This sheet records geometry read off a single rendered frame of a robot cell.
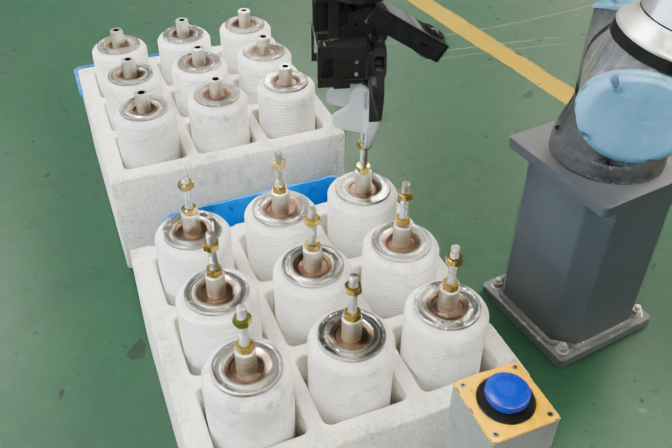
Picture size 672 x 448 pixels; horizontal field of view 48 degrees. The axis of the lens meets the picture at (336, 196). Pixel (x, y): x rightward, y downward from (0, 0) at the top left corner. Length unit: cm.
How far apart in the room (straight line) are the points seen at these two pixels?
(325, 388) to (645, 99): 44
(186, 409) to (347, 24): 47
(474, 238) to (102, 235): 66
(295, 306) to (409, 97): 93
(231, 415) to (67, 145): 96
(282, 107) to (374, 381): 56
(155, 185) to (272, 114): 22
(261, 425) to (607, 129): 47
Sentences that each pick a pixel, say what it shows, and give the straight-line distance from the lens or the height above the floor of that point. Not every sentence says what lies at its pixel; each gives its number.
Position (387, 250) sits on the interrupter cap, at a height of 25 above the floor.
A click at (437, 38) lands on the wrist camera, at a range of 92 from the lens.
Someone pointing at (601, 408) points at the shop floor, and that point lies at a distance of 115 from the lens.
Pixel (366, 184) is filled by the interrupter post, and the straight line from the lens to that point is 101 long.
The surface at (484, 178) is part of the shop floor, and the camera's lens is 150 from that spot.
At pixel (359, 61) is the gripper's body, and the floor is 46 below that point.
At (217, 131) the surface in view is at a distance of 122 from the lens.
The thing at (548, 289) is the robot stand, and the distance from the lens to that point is 113.
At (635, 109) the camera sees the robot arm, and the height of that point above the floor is 48.
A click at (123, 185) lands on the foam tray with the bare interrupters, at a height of 17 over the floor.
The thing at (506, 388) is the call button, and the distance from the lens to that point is 70.
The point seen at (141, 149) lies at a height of 21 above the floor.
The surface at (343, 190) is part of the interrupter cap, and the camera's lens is 101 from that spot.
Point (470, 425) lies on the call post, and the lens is 71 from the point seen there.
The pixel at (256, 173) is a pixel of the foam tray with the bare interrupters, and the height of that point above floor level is 14.
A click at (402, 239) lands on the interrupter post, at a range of 92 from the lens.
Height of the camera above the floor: 87
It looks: 38 degrees down
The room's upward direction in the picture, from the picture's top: 1 degrees clockwise
